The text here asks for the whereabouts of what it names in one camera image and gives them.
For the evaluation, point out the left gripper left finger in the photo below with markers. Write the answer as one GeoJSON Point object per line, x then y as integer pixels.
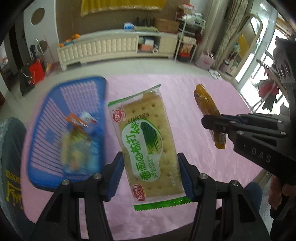
{"type": "Point", "coordinates": [59, 219]}

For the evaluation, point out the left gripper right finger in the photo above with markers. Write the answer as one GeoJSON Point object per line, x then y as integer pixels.
{"type": "Point", "coordinates": [224, 211]}

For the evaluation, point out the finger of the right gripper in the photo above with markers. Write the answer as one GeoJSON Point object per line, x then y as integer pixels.
{"type": "Point", "coordinates": [259, 120]}
{"type": "Point", "coordinates": [211, 122]}

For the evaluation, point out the yellow orange snack packet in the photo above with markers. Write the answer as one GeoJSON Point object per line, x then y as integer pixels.
{"type": "Point", "coordinates": [208, 107]}

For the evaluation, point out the clear blue cracker packet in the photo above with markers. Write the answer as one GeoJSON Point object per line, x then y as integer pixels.
{"type": "Point", "coordinates": [75, 151]}

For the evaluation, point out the green cracker packet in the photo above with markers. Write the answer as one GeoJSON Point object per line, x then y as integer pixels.
{"type": "Point", "coordinates": [144, 134]}

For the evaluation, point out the person's right hand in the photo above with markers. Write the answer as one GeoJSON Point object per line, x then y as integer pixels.
{"type": "Point", "coordinates": [276, 190]}

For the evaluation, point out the blue plastic basket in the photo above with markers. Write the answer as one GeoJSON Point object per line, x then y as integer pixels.
{"type": "Point", "coordinates": [83, 97]}

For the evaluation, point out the pink tablecloth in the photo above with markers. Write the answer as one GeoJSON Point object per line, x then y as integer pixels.
{"type": "Point", "coordinates": [190, 138]}

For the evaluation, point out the pink white tote bag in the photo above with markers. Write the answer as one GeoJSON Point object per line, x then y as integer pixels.
{"type": "Point", "coordinates": [205, 61]}

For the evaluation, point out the white metal shelf rack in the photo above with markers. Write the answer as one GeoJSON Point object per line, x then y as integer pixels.
{"type": "Point", "coordinates": [190, 31]}

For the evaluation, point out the brown cardboard box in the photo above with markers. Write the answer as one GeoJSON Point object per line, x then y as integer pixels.
{"type": "Point", "coordinates": [166, 26]}

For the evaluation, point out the white tufted TV cabinet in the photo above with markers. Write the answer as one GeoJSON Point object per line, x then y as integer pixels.
{"type": "Point", "coordinates": [117, 44]}

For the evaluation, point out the black bag on floor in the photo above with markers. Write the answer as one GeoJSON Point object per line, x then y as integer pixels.
{"type": "Point", "coordinates": [26, 84]}

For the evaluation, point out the red shopping bag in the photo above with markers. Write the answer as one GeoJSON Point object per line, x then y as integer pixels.
{"type": "Point", "coordinates": [36, 71]}

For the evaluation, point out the yellow wall cloth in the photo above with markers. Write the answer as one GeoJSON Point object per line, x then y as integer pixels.
{"type": "Point", "coordinates": [95, 6]}

